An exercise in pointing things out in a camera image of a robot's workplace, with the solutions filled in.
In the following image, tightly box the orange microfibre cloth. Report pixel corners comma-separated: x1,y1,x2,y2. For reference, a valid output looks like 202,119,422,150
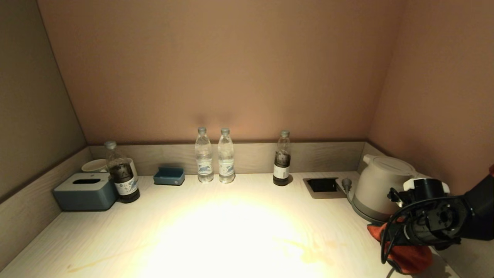
367,222,433,275

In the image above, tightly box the cream electric kettle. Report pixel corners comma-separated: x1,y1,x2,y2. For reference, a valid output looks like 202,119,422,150
353,154,436,222

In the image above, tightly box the grey kettle base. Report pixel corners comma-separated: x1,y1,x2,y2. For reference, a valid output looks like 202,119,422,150
350,199,388,224

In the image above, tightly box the black recessed power socket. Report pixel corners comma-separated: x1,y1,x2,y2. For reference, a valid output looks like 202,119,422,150
303,177,347,199

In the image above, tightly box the dark drink bottle white label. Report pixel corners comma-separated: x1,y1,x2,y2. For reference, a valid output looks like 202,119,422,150
273,130,292,186

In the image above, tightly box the clear water bottle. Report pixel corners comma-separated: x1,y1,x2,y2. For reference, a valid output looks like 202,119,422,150
195,127,214,183
218,128,235,183

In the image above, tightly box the small blue tray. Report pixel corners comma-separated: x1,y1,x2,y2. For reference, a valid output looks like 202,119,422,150
154,167,185,186

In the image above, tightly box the dark drink bottle patterned label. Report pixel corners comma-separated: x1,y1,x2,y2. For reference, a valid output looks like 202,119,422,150
104,141,140,203

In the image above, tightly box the white cup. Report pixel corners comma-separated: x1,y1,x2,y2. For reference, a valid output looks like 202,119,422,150
81,159,108,173

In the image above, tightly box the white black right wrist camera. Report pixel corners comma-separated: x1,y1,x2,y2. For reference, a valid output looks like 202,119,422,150
403,178,450,204

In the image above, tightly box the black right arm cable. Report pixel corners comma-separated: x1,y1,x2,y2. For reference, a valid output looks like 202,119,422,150
380,197,464,265

